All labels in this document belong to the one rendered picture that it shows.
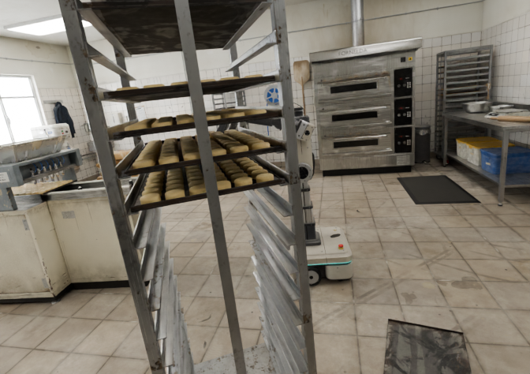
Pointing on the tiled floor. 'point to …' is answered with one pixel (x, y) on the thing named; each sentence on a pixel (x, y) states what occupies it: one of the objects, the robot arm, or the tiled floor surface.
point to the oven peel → (301, 75)
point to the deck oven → (366, 107)
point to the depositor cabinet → (31, 256)
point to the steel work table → (502, 147)
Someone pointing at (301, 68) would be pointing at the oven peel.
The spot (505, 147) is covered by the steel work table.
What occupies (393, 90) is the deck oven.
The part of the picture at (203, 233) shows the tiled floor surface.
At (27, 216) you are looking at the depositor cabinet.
